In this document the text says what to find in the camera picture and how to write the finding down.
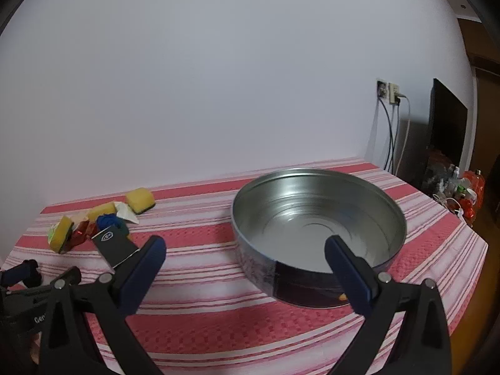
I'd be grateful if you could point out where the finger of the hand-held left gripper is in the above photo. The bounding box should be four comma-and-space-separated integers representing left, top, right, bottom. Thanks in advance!
0, 260, 42, 288

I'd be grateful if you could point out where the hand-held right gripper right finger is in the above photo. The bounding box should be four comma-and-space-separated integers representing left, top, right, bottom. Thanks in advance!
324, 234, 454, 375

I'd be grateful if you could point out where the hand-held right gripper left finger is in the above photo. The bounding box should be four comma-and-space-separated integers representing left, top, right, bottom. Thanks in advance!
37, 235, 167, 375

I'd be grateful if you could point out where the black carton with emblem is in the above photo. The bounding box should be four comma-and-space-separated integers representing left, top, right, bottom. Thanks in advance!
91, 227, 142, 274

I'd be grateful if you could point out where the yellow sponge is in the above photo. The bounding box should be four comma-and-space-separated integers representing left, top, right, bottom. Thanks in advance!
87, 202, 118, 223
47, 216, 75, 253
125, 188, 156, 215

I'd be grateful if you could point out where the white paper packet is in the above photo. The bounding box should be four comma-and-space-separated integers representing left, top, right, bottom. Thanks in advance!
113, 201, 139, 225

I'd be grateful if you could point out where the round metal tin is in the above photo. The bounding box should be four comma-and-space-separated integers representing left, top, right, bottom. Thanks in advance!
231, 168, 407, 308

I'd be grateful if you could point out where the red-brown snack packet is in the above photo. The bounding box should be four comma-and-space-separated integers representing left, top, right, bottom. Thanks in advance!
70, 221, 98, 248

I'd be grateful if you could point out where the red striped cloth-covered desktop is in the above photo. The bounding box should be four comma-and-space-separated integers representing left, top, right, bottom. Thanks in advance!
0, 157, 489, 375

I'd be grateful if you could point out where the cluster of small bottles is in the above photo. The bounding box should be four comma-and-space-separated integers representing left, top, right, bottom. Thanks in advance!
424, 162, 477, 204

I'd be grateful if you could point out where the orange plastic bottle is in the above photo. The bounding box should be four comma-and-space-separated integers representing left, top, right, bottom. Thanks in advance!
463, 170, 486, 227

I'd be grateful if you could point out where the black monitor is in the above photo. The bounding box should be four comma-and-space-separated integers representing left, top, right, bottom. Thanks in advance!
427, 78, 468, 165

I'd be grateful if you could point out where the black cable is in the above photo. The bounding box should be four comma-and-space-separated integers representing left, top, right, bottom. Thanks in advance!
378, 97, 400, 173

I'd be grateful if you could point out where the white cable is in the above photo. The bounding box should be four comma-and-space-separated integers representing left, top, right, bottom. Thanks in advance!
396, 96, 412, 173

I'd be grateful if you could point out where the wooden door frame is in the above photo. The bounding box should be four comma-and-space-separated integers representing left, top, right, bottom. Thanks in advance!
457, 16, 500, 227

